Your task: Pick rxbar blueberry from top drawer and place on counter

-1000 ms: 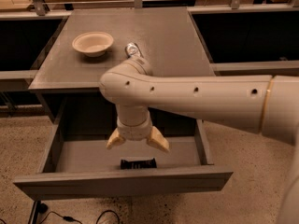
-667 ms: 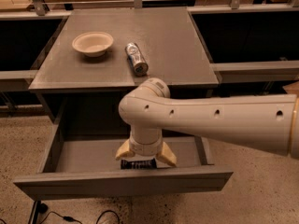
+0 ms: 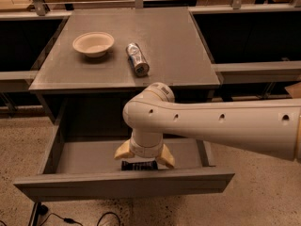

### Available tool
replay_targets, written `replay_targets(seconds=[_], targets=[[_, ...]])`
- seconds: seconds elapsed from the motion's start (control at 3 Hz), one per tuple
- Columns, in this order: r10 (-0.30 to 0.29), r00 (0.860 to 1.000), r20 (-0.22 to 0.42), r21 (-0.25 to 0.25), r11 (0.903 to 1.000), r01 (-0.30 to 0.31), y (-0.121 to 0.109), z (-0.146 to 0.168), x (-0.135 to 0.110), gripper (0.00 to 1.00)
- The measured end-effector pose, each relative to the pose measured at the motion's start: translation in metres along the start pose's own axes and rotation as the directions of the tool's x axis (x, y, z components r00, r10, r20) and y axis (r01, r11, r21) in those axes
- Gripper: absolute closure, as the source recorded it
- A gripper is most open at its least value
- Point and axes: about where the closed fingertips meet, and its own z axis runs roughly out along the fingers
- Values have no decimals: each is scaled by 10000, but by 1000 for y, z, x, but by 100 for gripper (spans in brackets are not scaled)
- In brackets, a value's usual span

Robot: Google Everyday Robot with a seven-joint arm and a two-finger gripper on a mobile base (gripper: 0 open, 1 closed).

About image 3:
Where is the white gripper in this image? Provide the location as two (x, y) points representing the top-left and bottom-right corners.
(114, 129), (175, 169)

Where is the dark rxbar blueberry wrapper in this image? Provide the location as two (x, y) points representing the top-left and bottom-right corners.
(121, 161), (158, 170)

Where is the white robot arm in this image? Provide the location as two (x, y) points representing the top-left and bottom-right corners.
(114, 82), (301, 168)

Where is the open grey top drawer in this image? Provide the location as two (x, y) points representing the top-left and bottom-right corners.
(13, 97), (235, 203)

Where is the grey drawer cabinet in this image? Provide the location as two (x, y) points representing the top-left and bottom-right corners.
(30, 8), (219, 130)

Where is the silver blue drink can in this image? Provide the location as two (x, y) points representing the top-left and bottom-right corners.
(126, 42), (150, 77)

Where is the black power adapter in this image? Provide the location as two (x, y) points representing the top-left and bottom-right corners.
(28, 202), (48, 226)

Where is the white paper bowl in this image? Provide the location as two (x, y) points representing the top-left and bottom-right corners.
(72, 32), (115, 58)

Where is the black floor cable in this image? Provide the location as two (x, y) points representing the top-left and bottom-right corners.
(39, 211), (122, 226)

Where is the grey metal shelf frame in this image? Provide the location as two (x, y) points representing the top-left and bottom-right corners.
(0, 0), (301, 116)

